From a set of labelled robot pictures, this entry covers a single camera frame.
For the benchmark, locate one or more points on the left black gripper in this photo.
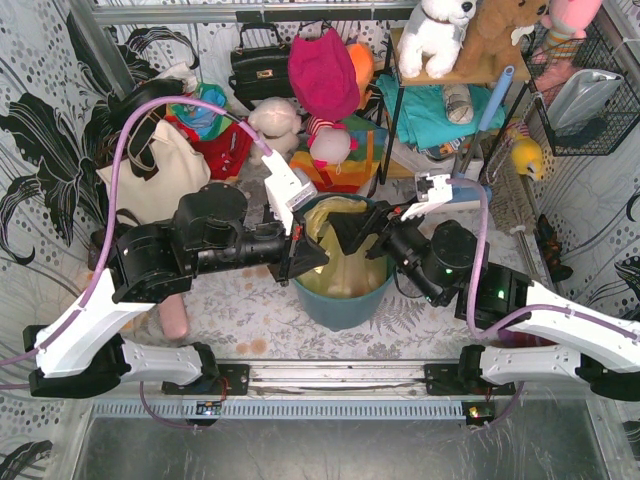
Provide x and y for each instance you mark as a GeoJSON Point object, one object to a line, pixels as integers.
{"type": "Point", "coordinates": [289, 251]}

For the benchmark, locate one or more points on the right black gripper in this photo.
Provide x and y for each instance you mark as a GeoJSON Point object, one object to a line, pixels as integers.
{"type": "Point", "coordinates": [384, 234]}

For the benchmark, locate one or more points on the yellow plastic trash bag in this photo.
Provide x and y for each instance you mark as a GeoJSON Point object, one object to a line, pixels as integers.
{"type": "Point", "coordinates": [344, 276]}

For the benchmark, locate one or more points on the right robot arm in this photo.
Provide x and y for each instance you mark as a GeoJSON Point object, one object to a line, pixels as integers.
{"type": "Point", "coordinates": [579, 344]}

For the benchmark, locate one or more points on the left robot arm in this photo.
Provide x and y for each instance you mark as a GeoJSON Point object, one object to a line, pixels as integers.
{"type": "Point", "coordinates": [145, 266]}

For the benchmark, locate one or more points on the rainbow striped bag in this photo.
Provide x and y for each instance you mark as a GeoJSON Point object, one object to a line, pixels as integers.
{"type": "Point", "coordinates": [357, 169]}

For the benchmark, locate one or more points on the teal plastic trash bin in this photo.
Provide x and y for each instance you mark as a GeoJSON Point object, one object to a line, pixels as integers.
{"type": "Point", "coordinates": [341, 314]}

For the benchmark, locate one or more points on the magenta fuzzy bag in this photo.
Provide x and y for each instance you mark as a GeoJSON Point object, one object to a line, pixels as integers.
{"type": "Point", "coordinates": [323, 77]}

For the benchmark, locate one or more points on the colourful printed bag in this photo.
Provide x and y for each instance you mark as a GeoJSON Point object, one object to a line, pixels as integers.
{"type": "Point", "coordinates": [196, 123]}

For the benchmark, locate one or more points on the pink plush pig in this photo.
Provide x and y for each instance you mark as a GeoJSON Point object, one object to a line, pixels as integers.
{"type": "Point", "coordinates": [329, 143]}

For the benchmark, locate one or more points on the white sneaker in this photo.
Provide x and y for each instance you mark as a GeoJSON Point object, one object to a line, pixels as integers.
{"type": "Point", "coordinates": [417, 162]}

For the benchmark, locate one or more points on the red cloth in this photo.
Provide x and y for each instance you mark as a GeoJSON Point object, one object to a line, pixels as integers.
{"type": "Point", "coordinates": [223, 146]}

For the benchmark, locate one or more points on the cream plush sheep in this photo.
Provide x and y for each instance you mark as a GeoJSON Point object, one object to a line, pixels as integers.
{"type": "Point", "coordinates": [278, 124]}

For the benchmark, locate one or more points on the teal folded cloth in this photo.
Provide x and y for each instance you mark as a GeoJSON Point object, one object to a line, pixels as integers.
{"type": "Point", "coordinates": [422, 120]}

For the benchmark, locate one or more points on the pink glasses case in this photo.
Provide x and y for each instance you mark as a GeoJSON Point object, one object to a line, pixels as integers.
{"type": "Point", "coordinates": [173, 317]}

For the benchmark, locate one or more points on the grey chenille duster mop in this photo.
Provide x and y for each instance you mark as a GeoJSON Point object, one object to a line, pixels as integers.
{"type": "Point", "coordinates": [509, 207]}

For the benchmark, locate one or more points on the orange plush toy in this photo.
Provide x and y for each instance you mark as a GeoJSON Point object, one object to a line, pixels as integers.
{"type": "Point", "coordinates": [363, 62]}

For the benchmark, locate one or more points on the black leather handbag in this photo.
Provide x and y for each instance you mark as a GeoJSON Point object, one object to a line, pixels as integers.
{"type": "Point", "coordinates": [260, 73]}

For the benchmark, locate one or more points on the yellow plush duck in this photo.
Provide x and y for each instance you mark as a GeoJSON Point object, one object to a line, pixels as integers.
{"type": "Point", "coordinates": [526, 154]}

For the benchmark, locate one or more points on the white plush dog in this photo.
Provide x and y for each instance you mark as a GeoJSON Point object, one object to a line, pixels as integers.
{"type": "Point", "coordinates": [432, 37]}

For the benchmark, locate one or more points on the black metal shelf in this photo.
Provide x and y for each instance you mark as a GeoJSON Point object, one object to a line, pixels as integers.
{"type": "Point", "coordinates": [483, 75]}

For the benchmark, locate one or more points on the brown plush bear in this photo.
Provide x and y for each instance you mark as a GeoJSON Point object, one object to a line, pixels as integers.
{"type": "Point", "coordinates": [496, 31]}

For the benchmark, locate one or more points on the silver foil pouch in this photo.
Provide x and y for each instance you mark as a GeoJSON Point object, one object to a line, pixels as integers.
{"type": "Point", "coordinates": [582, 97]}

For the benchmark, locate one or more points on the pink plush toy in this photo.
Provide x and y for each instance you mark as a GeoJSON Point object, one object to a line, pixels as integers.
{"type": "Point", "coordinates": [568, 19]}

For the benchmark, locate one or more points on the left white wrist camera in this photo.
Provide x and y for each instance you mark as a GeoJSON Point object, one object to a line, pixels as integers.
{"type": "Point", "coordinates": [287, 189]}

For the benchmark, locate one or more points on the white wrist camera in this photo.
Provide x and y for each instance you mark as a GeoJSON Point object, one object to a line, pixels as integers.
{"type": "Point", "coordinates": [432, 192]}
{"type": "Point", "coordinates": [287, 189]}

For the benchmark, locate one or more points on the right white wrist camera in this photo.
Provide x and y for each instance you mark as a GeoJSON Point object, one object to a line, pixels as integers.
{"type": "Point", "coordinates": [432, 192]}

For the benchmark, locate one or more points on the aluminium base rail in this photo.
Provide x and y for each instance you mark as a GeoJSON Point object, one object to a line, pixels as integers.
{"type": "Point", "coordinates": [330, 380]}

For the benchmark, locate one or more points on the black wire basket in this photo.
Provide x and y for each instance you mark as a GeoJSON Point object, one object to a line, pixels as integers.
{"type": "Point", "coordinates": [551, 67]}

